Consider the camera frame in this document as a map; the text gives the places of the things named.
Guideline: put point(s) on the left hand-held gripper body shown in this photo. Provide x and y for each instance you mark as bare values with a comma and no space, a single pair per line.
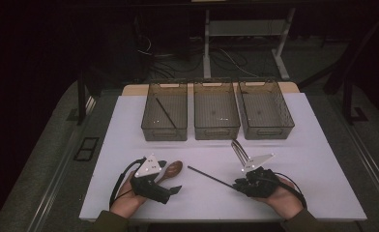
149,188

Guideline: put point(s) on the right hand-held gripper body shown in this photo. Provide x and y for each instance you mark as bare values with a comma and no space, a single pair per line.
263,183

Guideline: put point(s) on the brown wooden spoon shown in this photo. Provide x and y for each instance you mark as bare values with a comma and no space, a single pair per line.
173,168

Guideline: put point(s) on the transparent grey plastic bin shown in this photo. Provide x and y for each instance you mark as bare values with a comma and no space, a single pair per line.
268,132
216,132
165,133

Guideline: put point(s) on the steel fork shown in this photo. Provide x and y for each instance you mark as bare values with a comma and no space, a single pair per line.
237,152

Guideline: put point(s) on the black chopstick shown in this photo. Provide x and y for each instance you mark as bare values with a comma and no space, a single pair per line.
207,176
166,112

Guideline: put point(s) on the person's left hand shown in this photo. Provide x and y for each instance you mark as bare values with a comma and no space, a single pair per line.
126,201

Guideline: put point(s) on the person's right hand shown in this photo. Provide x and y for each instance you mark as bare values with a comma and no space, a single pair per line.
287,199

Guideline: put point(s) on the black angled stand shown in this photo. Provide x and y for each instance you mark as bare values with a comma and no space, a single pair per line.
347,96

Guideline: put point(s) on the black stand post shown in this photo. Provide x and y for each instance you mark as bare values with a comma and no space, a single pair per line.
81,96

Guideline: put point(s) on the grey metal table frame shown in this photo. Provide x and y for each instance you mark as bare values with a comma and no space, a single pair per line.
245,27

